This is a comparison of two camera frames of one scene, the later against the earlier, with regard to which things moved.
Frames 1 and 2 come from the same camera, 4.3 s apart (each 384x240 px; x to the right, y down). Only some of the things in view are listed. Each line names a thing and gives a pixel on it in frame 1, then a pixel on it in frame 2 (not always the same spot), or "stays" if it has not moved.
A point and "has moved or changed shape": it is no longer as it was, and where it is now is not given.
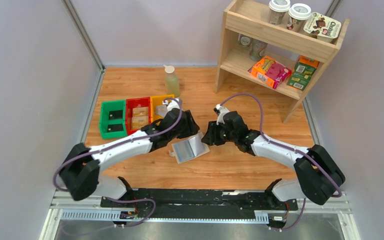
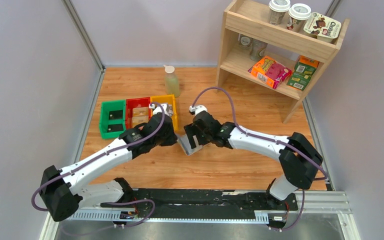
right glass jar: (257, 50) stays
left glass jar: (245, 41) stays
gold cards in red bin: (140, 117) stays
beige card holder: (189, 148) has moved or changed shape
